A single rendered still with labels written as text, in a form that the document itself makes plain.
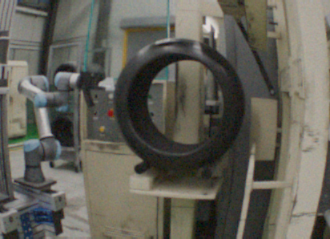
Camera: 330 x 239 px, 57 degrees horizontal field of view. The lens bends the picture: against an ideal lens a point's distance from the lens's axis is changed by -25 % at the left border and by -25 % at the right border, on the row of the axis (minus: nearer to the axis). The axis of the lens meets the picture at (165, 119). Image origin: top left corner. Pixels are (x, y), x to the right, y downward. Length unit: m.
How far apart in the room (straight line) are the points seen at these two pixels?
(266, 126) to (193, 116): 0.39
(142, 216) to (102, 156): 0.46
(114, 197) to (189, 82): 0.90
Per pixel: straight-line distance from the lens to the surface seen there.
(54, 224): 1.96
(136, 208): 2.34
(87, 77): 1.76
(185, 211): 1.99
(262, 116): 1.79
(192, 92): 1.88
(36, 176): 1.96
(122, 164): 2.29
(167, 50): 1.54
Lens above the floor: 1.23
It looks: 5 degrees down
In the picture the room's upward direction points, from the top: 1 degrees clockwise
